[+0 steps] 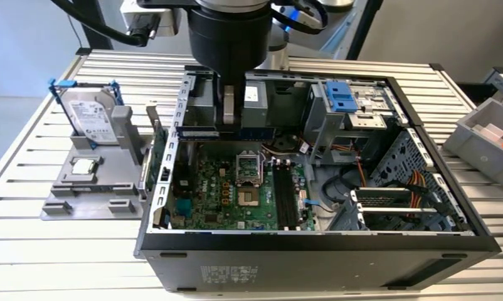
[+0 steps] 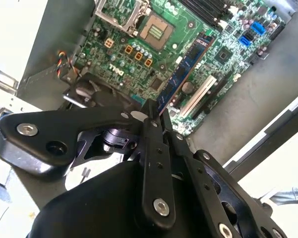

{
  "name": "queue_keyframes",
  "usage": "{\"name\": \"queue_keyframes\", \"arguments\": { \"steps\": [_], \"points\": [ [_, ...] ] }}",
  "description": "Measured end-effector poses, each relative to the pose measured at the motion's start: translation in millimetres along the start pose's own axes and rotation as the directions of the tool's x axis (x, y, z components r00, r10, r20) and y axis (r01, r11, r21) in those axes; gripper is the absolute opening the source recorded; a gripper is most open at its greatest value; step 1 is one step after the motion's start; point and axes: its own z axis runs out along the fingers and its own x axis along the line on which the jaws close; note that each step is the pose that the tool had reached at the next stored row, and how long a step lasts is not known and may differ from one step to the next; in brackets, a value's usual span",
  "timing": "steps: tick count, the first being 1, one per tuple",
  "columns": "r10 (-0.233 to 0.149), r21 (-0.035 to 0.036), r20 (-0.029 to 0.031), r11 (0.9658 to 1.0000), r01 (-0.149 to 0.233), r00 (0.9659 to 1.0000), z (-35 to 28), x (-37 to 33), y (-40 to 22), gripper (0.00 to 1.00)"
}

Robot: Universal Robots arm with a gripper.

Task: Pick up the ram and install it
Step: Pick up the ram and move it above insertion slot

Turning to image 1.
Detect RAM stick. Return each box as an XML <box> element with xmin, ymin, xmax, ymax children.
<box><xmin>54</xmin><ymin>185</ymin><xmax>135</xmax><ymax>193</ymax></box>
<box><xmin>174</xmin><ymin>124</ymin><xmax>277</xmax><ymax>141</ymax></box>

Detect black RAM slot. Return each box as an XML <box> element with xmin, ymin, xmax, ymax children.
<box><xmin>285</xmin><ymin>159</ymin><xmax>298</xmax><ymax>231</ymax></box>
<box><xmin>278</xmin><ymin>159</ymin><xmax>293</xmax><ymax>231</ymax></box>
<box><xmin>273</xmin><ymin>159</ymin><xmax>287</xmax><ymax>231</ymax></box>
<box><xmin>289</xmin><ymin>159</ymin><xmax>303</xmax><ymax>231</ymax></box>

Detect grey power supply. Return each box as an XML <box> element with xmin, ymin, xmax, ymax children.
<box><xmin>186</xmin><ymin>75</ymin><xmax>273</xmax><ymax>154</ymax></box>

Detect blue plastic drive latch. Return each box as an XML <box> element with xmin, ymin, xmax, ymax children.
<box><xmin>325</xmin><ymin>81</ymin><xmax>358</xmax><ymax>113</ymax></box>

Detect green graphics card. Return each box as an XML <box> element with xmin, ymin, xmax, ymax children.
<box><xmin>138</xmin><ymin>99</ymin><xmax>171</xmax><ymax>201</ymax></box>

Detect dark round metal part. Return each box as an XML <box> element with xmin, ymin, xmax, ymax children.
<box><xmin>271</xmin><ymin>131</ymin><xmax>301</xmax><ymax>151</ymax></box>

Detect black case fan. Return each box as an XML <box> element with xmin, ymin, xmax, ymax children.
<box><xmin>174</xmin><ymin>139</ymin><xmax>199</xmax><ymax>192</ymax></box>

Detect metal socket cover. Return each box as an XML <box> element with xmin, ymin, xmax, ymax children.
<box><xmin>235</xmin><ymin>152</ymin><xmax>265</xmax><ymax>186</ymax></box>

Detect hard disk with blue carrier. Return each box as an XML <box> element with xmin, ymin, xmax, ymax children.
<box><xmin>47</xmin><ymin>78</ymin><xmax>125</xmax><ymax>150</ymax></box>

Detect CPU socket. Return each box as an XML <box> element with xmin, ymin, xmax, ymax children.
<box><xmin>238</xmin><ymin>186</ymin><xmax>263</xmax><ymax>208</ymax></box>

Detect silver CPU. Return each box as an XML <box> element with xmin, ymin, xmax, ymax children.
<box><xmin>71</xmin><ymin>158</ymin><xmax>98</xmax><ymax>175</ymax></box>

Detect green motherboard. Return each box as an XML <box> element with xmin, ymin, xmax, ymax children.
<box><xmin>167</xmin><ymin>153</ymin><xmax>319</xmax><ymax>232</ymax></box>

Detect grey parts rack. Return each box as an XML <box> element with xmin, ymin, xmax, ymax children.
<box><xmin>39</xmin><ymin>105</ymin><xmax>154</xmax><ymax>222</ymax></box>

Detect perforated metal disk bay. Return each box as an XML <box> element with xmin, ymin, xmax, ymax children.
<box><xmin>329</xmin><ymin>184</ymin><xmax>470</xmax><ymax>233</ymax></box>

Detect grey crate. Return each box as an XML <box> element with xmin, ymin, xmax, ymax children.
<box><xmin>481</xmin><ymin>66</ymin><xmax>503</xmax><ymax>112</ymax></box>

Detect white block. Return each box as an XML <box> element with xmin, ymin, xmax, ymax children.
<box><xmin>471</xmin><ymin>122</ymin><xmax>503</xmax><ymax>140</ymax></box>

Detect grey plastic bin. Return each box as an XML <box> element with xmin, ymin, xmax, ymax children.
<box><xmin>442</xmin><ymin>97</ymin><xmax>503</xmax><ymax>186</ymax></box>

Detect black grey PC case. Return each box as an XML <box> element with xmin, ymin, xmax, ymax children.
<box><xmin>134</xmin><ymin>64</ymin><xmax>503</xmax><ymax>292</ymax></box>

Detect thick black camera cable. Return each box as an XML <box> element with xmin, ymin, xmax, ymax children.
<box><xmin>50</xmin><ymin>0</ymin><xmax>161</xmax><ymax>48</ymax></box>

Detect black vertical post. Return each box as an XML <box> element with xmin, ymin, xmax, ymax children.
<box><xmin>69</xmin><ymin>0</ymin><xmax>115</xmax><ymax>51</ymax></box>

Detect beige yellow wire bundle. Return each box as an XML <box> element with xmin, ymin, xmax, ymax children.
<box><xmin>262</xmin><ymin>134</ymin><xmax>318</xmax><ymax>157</ymax></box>

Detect locking lever wire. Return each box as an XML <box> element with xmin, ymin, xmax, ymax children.
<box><xmin>261</xmin><ymin>152</ymin><xmax>270</xmax><ymax>189</ymax></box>

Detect black wire loop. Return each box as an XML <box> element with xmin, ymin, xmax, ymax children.
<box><xmin>321</xmin><ymin>163</ymin><xmax>363</xmax><ymax>206</ymax></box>

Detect orange wire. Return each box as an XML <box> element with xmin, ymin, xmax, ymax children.
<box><xmin>334</xmin><ymin>142</ymin><xmax>367</xmax><ymax>191</ymax></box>

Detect yellow orange power wires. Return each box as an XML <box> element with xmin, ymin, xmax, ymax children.
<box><xmin>401</xmin><ymin>169</ymin><xmax>433</xmax><ymax>222</ymax></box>

